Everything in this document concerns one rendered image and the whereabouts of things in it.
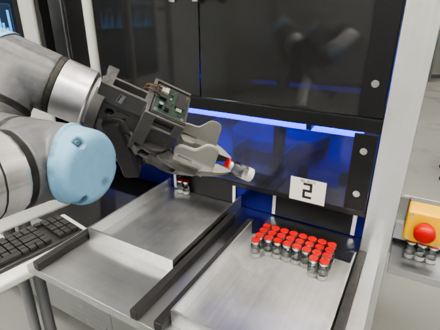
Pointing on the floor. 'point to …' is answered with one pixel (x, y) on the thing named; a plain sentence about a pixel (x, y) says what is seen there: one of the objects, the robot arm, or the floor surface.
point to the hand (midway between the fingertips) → (220, 165)
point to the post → (399, 133)
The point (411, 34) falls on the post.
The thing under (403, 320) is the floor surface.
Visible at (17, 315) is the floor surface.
